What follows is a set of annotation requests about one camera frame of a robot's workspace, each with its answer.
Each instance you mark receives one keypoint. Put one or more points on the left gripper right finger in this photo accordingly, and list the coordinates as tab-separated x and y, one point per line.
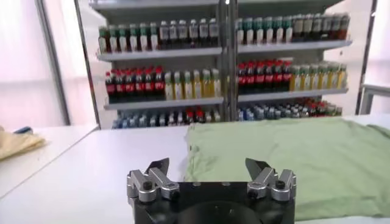
262	179

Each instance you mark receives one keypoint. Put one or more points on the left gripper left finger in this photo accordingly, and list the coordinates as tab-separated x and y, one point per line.
163	182

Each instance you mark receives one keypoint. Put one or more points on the light green t-shirt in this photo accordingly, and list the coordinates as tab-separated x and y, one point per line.
289	158

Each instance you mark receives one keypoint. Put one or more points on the mixed small dark bottles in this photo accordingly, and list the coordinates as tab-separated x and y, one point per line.
166	119
281	112

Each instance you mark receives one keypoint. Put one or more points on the blue water bottles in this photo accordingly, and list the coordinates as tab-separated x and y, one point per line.
251	115
129	121

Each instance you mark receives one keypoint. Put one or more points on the small red cap bottles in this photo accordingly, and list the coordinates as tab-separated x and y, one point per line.
312	109
195	116

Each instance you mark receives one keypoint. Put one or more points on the yellow tea bottles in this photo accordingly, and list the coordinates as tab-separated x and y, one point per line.
192	86
318	77

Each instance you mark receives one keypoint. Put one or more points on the cola bottles red caps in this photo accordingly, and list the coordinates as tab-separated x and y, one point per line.
134	85
263	77

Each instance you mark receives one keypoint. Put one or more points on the grey drinks shelf unit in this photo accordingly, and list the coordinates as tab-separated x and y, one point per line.
289	45
158	54

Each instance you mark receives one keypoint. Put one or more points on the dark bottles green caps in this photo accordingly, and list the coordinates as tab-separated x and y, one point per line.
128	39
263	30

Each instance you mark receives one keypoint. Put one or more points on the blue white striped item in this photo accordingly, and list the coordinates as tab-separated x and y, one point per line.
23	130

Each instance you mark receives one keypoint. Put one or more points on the pale yellow garment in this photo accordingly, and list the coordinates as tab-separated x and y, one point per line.
18	144

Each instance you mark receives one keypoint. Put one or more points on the dark bottles white labels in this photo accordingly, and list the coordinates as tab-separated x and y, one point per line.
189	33

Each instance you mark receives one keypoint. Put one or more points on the dark bottles beige labels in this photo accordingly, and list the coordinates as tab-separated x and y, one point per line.
320	27

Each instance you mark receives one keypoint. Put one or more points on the white metal table frame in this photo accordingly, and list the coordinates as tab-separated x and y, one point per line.
373	89

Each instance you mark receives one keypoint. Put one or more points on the dark window frame bar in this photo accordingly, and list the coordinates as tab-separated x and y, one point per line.
52	61

